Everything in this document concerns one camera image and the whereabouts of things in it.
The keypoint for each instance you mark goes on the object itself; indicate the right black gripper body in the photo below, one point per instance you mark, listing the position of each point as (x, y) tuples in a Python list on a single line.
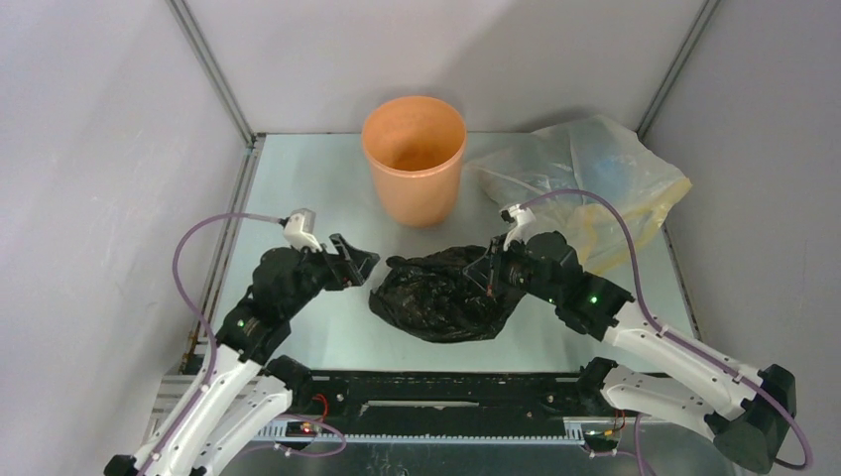
[(496, 261)]

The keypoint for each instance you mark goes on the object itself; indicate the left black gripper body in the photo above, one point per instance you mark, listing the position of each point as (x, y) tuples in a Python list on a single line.
[(312, 275)]

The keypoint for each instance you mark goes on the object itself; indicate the black trash bag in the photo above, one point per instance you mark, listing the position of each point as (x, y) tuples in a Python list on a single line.
[(430, 299)]

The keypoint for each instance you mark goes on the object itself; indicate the translucent yellowish plastic bag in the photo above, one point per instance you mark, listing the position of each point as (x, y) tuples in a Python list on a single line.
[(579, 171)]

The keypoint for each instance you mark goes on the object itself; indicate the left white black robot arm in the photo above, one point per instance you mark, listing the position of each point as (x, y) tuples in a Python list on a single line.
[(241, 385)]

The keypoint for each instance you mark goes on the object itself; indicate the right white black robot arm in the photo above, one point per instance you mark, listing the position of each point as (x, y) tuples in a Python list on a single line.
[(683, 368)]

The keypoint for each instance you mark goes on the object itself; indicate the orange plastic trash bin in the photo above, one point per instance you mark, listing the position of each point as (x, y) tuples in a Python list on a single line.
[(415, 147)]

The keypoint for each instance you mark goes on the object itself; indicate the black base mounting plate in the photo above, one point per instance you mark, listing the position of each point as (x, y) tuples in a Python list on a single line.
[(451, 405)]

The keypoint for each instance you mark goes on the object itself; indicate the left small circuit board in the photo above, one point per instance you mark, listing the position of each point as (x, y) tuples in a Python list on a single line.
[(302, 429)]

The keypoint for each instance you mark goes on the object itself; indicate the small circuit board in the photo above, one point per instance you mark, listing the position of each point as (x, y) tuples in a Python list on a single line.
[(302, 429), (606, 434)]

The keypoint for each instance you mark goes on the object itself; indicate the right small circuit board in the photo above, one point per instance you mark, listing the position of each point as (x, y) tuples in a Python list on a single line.
[(606, 434)]

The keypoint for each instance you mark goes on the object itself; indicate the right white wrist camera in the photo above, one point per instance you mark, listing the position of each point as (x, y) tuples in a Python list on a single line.
[(520, 220)]

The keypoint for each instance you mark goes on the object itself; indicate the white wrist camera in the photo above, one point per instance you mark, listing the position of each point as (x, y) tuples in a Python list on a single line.
[(298, 231), (520, 220)]

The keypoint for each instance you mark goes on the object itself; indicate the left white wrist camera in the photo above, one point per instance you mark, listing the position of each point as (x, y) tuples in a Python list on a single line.
[(298, 231)]

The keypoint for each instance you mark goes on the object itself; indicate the aluminium frame rail front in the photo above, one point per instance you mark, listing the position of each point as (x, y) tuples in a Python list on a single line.
[(230, 402)]

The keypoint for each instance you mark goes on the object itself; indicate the left aluminium corner post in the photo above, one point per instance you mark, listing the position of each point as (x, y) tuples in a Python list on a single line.
[(212, 69)]

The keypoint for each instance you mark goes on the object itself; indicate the aluminium corner post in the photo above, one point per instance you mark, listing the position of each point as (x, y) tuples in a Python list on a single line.
[(212, 69), (686, 48)]

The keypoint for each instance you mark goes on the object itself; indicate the right aluminium corner post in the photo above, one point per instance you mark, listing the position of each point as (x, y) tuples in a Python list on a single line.
[(686, 48)]

